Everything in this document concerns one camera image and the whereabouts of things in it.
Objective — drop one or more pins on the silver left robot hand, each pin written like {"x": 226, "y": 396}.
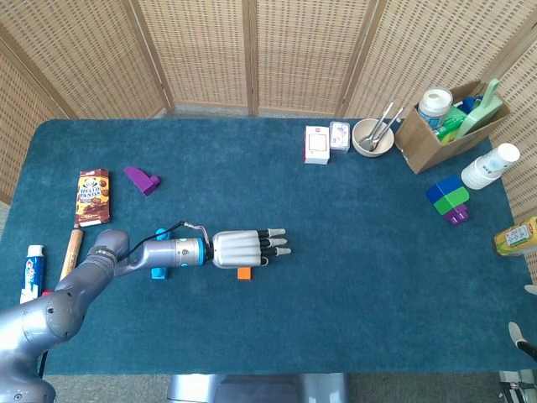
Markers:
{"x": 235, "y": 249}

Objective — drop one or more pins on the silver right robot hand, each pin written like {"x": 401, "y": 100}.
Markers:
{"x": 515, "y": 331}

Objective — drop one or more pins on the small orange block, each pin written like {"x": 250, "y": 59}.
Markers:
{"x": 244, "y": 273}

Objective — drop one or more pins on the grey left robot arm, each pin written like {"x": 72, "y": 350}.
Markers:
{"x": 63, "y": 310}

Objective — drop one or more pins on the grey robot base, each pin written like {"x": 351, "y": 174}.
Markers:
{"x": 260, "y": 388}

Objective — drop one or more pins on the cyan plastic piece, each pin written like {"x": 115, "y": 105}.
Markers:
{"x": 159, "y": 273}

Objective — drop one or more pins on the purple plastic block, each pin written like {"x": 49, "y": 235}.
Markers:
{"x": 140, "y": 178}

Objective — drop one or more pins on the small purple studded block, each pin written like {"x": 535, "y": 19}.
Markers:
{"x": 456, "y": 216}

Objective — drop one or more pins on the green plastic block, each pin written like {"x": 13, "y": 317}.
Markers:
{"x": 453, "y": 200}

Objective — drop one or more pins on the blue plastic toy block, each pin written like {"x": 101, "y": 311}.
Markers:
{"x": 442, "y": 188}

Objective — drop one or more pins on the teal carpet table cover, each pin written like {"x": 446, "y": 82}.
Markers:
{"x": 314, "y": 252}

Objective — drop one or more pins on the yellow drink carton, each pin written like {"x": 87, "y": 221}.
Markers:
{"x": 516, "y": 238}

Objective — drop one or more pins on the white and red carton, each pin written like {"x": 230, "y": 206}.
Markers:
{"x": 317, "y": 144}

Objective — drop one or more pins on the brown Hello Panda snack box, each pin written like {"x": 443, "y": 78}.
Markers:
{"x": 93, "y": 197}

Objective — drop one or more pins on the small clear plastic box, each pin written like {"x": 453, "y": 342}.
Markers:
{"x": 340, "y": 136}

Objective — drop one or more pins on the wooden rolling pin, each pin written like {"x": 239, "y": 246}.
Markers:
{"x": 72, "y": 252}

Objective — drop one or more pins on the stack of paper cups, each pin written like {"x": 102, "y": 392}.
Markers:
{"x": 486, "y": 168}

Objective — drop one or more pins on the beige bowl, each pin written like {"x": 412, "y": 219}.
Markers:
{"x": 384, "y": 147}

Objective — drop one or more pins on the metal spoon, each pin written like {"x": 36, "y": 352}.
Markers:
{"x": 392, "y": 119}
{"x": 379, "y": 121}

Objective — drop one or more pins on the woven wicker folding screen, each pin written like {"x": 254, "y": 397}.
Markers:
{"x": 201, "y": 50}

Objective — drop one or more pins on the blue white toothpaste tube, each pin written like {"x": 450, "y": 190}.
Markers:
{"x": 32, "y": 273}

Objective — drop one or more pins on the brown cardboard box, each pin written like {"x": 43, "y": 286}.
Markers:
{"x": 423, "y": 147}

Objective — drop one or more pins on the green plastic packet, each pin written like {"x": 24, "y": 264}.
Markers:
{"x": 452, "y": 121}

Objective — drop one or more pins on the light green plastic dustpan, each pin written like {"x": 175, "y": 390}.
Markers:
{"x": 482, "y": 111}

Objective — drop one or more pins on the blue plastic item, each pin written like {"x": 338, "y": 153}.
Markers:
{"x": 470, "y": 104}

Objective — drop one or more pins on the white wipes canister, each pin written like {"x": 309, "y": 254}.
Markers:
{"x": 434, "y": 107}

